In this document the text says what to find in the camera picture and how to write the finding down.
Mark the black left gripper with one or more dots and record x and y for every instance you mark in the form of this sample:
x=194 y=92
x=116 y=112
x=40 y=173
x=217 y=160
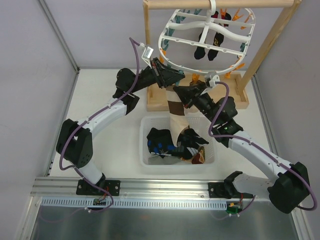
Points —
x=159 y=76

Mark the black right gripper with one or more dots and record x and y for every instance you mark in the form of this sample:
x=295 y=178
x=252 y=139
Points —
x=194 y=96

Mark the white plastic sock hanger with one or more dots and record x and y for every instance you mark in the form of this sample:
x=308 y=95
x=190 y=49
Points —
x=211 y=34

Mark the beige brown patterned sock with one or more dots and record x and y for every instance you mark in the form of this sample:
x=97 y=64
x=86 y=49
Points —
x=192 y=95

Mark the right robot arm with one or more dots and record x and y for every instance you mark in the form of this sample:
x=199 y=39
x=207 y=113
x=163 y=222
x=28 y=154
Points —
x=285 y=184

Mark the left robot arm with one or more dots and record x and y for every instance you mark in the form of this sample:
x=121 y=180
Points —
x=75 y=141

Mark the wooden hanger stand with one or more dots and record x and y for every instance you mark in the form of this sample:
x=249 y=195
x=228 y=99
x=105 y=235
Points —
x=233 y=81

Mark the orange clothespin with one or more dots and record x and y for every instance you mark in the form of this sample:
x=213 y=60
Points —
x=194 y=79
x=237 y=15

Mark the teal clothespin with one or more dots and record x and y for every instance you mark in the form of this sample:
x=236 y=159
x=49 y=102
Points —
x=170 y=32
x=164 y=44

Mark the white plastic laundry basket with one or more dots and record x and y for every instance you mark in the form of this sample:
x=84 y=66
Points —
x=205 y=158

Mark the black sock with label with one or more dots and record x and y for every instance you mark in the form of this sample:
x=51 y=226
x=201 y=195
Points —
x=189 y=144

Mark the black blue patterned sock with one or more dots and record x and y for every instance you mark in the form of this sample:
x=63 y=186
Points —
x=159 y=142

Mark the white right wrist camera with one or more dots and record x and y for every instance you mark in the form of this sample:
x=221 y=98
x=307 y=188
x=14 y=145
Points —
x=211 y=79

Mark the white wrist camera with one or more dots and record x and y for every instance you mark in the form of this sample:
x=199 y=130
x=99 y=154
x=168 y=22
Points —
x=147 y=52
x=211 y=79

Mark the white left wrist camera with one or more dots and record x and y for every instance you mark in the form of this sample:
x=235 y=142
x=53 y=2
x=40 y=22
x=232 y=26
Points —
x=147 y=52

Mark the aluminium mounting rail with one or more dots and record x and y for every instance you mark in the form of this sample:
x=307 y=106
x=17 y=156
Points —
x=129 y=188

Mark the white slotted cable duct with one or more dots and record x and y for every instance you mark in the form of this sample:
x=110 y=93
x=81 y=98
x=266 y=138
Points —
x=127 y=203

